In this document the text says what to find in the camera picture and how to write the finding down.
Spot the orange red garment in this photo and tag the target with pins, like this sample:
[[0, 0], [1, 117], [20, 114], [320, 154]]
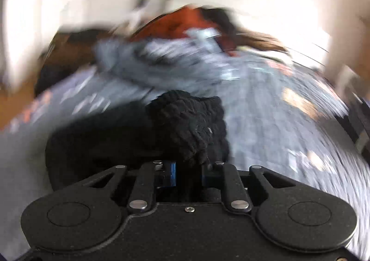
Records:
[[174, 25]]

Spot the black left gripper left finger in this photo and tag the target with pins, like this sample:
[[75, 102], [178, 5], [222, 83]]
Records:
[[165, 173]]

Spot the black pants garment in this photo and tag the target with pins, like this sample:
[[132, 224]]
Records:
[[174, 127]]

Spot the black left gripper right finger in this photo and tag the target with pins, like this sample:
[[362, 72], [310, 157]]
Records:
[[213, 172]]

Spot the grey crumpled garment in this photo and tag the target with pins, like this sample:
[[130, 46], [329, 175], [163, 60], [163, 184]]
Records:
[[189, 64]]

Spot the dark brown garment pile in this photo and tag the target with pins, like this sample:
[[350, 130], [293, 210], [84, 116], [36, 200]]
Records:
[[66, 54]]

